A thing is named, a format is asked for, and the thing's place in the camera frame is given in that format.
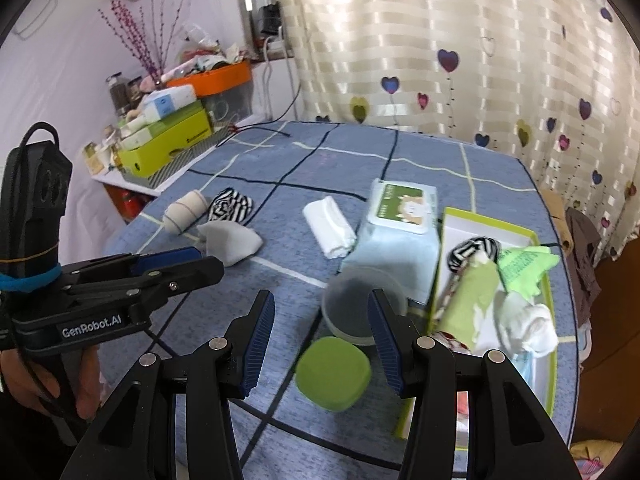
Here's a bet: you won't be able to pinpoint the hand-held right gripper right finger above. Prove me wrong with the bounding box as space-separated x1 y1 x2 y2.
366 287 583 480

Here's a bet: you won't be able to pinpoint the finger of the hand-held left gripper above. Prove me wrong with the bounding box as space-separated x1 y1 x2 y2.
62 246 203 288
62 255 226 331

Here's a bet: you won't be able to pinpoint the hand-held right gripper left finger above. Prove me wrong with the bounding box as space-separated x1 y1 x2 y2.
60 290 277 480

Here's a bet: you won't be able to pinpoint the green round lid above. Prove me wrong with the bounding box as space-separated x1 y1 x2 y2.
295 336 372 413

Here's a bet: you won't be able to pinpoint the red patterned cloth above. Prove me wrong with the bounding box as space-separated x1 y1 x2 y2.
431 330 473 356

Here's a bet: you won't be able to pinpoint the green white cloth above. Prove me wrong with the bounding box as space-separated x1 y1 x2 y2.
432 252 501 351

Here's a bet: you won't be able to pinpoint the zebra striped sock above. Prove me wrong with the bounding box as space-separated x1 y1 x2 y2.
207 187 256 223
446 237 501 276

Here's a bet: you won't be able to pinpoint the green-rimmed white box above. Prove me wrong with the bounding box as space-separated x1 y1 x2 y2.
392 206 558 441

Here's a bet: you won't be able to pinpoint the light blue cloth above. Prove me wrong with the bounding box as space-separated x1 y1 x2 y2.
510 350 542 386

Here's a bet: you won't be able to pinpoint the white socks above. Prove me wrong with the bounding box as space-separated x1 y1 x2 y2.
492 290 558 356

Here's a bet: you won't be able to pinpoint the bright green cloth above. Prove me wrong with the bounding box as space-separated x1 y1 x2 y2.
495 245 561 306

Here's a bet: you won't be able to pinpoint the person's left hand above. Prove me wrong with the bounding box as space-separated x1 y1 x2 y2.
0 349 102 421

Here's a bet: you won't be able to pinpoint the rolled white striped sock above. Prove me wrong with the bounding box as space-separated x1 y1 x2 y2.
163 189 208 235

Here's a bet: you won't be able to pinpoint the grey white cloth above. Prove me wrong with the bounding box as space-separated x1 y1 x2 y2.
196 220 263 267

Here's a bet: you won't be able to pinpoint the clear plastic bowl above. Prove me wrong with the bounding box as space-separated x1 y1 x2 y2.
321 266 410 346

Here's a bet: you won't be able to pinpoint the red container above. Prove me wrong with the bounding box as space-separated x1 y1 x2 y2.
105 187 151 223

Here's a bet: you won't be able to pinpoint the white side table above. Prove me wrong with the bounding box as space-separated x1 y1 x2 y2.
91 160 168 198

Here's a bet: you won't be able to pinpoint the light blue wet wipes pack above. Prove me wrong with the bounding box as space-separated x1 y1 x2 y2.
342 178 441 306

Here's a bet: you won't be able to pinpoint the lime green cardboard box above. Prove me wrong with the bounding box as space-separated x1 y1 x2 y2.
117 112 215 178

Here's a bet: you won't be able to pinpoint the white green flat box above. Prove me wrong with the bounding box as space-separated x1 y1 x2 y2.
120 101 207 151

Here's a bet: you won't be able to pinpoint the white folded towel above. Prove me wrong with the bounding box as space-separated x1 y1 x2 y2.
302 196 357 260

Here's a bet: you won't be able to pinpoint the glass jar dark contents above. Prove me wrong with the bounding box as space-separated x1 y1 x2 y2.
106 74 130 117

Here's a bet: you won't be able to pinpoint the blue checkered blanket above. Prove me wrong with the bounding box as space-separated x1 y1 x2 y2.
102 120 581 480

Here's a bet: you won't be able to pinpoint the white blue tissue box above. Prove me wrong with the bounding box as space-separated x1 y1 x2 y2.
137 85 198 121

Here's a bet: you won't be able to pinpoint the orange-lidded clear storage bin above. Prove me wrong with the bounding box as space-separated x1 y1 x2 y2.
165 60 253 126

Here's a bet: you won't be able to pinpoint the light blue bag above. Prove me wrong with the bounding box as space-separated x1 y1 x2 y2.
575 320 593 361

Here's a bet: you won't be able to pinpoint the pink flower branches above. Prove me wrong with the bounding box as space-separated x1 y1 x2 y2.
97 0 198 78

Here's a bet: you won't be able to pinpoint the tan garment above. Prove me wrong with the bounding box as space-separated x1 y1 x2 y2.
540 187 573 256

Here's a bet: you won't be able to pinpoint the brown garment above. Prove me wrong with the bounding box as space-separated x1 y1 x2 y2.
565 207 601 331

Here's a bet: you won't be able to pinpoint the brown wooden furniture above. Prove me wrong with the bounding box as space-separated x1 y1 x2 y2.
575 240 640 446

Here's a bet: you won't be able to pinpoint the yellow pink cloth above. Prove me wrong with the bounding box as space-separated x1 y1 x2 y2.
570 440 621 480

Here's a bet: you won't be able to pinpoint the cream heart-print curtain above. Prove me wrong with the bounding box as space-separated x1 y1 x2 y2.
247 0 640 261

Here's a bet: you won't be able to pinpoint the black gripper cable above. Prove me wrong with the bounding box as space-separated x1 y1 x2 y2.
0 122 68 418

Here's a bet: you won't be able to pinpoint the thin black cable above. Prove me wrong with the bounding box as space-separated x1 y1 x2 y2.
232 126 293 139

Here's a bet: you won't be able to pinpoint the white cable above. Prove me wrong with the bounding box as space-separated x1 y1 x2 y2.
260 35 301 121

